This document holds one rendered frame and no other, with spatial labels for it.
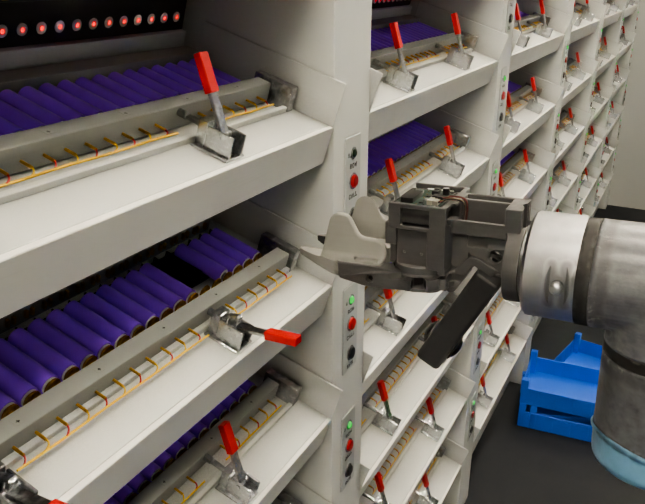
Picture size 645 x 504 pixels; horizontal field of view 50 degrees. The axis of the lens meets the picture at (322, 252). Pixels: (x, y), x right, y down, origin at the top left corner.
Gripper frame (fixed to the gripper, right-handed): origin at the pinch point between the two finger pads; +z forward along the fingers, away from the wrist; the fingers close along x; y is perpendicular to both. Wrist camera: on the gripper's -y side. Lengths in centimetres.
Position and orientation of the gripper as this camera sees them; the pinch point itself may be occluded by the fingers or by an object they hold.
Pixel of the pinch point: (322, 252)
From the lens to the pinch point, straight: 69.8
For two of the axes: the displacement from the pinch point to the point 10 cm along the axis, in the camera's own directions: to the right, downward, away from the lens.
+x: -4.7, 3.3, -8.2
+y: -0.3, -9.3, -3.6
